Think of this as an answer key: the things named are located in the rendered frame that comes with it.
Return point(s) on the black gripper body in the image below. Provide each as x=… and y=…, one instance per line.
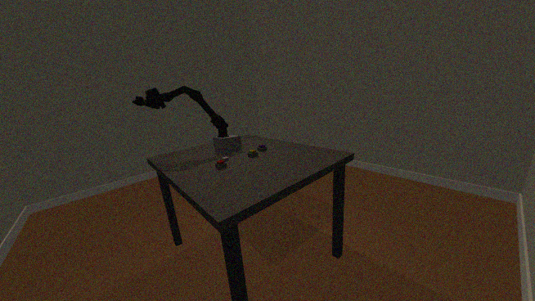
x=157, y=102

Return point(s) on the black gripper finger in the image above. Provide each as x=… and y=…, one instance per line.
x=150, y=103
x=137, y=101

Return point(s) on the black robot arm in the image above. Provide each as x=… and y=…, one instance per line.
x=195, y=95

